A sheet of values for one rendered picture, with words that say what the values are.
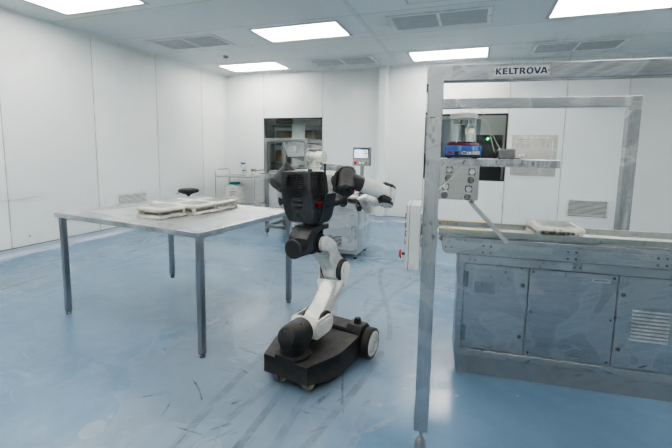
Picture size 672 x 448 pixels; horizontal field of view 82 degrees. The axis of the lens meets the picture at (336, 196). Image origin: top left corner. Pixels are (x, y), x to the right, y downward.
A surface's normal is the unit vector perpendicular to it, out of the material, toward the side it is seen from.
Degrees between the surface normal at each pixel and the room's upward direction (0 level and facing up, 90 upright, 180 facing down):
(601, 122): 90
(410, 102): 90
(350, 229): 90
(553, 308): 90
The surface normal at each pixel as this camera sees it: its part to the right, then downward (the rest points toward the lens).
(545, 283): -0.25, 0.11
